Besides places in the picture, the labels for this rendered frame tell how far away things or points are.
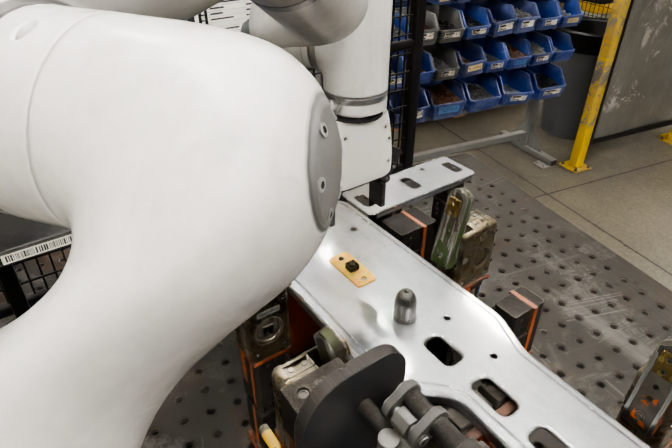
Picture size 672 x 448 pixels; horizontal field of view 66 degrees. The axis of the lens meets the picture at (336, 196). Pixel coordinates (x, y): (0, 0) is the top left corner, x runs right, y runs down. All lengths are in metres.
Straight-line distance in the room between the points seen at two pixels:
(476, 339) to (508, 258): 0.68
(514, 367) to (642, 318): 0.67
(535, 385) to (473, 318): 0.13
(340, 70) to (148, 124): 0.47
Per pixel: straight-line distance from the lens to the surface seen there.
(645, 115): 3.89
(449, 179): 1.11
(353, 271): 0.83
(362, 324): 0.75
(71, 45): 0.22
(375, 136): 0.70
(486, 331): 0.77
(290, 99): 0.19
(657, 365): 0.70
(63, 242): 0.99
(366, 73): 0.64
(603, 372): 1.21
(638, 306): 1.40
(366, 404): 0.48
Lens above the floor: 1.53
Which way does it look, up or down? 31 degrees down
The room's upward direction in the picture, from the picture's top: straight up
